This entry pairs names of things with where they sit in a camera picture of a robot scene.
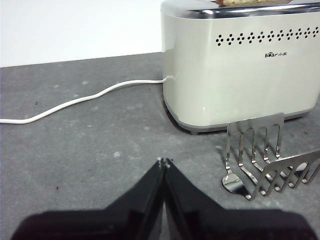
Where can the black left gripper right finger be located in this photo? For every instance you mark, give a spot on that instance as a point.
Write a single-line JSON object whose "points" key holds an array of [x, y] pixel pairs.
{"points": [[225, 225]]}

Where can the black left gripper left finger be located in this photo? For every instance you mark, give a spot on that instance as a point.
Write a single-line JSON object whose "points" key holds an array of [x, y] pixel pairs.
{"points": [[112, 225]]}

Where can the brown bread slice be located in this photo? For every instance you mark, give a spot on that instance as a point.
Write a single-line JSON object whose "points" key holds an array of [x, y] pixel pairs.
{"points": [[250, 2]]}

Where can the stainless steel bread rack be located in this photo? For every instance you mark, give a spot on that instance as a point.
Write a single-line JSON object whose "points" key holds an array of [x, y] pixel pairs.
{"points": [[255, 120]]}

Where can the cream two-slot toaster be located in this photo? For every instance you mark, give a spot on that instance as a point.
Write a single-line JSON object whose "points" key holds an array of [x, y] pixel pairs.
{"points": [[225, 87]]}

